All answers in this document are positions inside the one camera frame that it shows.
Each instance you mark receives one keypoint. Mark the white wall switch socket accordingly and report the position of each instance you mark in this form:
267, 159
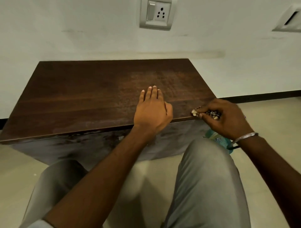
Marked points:
157, 14

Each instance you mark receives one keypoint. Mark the person's left thumb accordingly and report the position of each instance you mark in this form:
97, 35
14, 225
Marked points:
169, 110

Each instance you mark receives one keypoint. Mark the grey trousers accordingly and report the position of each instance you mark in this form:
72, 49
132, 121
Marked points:
207, 188

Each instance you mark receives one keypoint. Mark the handful of mixed seeds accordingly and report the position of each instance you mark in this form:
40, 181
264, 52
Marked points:
211, 114

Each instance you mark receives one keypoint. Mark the person's left little finger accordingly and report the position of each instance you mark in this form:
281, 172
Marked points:
141, 95

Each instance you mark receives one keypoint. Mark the person's left hand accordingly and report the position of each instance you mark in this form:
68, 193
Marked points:
151, 112

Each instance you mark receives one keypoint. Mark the person's right hand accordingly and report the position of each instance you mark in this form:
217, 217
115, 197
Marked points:
229, 119

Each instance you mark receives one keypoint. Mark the person's left forearm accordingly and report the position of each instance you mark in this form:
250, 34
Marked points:
101, 180

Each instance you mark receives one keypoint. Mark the person's left middle finger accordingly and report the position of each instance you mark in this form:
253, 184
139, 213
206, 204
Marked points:
154, 92

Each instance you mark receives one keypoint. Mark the white shirt sleeve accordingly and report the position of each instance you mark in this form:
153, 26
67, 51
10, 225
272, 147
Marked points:
38, 224

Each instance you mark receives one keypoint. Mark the dark wooden cabinet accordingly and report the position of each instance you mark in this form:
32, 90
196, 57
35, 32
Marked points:
94, 94

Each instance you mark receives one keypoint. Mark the person's right fingers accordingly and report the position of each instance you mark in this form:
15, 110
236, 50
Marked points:
207, 108

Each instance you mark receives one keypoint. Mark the person's right forearm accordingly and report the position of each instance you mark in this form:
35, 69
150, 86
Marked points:
275, 173

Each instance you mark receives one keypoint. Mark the white wall plate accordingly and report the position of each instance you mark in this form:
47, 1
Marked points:
288, 20

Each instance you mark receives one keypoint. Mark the teal plastic basket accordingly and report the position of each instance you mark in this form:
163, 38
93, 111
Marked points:
222, 142

